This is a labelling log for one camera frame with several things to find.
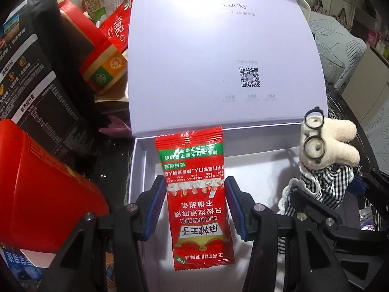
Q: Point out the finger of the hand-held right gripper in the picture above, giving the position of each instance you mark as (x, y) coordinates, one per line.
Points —
(329, 221)
(358, 184)

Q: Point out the black printed pouch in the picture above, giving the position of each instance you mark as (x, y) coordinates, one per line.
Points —
(39, 67)

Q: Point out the cream plush bunny with glasses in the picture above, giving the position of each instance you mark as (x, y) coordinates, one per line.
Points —
(331, 146)

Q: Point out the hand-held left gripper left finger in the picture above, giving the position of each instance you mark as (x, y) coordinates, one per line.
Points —
(155, 206)

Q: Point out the lavender gift box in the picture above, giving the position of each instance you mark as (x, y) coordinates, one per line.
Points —
(212, 51)

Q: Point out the red carton with coloured panels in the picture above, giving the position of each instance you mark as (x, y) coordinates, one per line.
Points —
(91, 51)

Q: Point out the red snack packet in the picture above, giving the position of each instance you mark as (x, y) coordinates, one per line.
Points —
(197, 219)

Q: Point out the red canister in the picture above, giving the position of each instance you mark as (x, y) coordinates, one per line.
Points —
(45, 194)

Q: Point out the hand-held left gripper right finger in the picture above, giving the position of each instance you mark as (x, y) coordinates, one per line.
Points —
(235, 206)

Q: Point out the blue packet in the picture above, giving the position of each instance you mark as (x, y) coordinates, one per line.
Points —
(18, 267)

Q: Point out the red snack pouch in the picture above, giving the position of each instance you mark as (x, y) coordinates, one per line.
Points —
(117, 27)

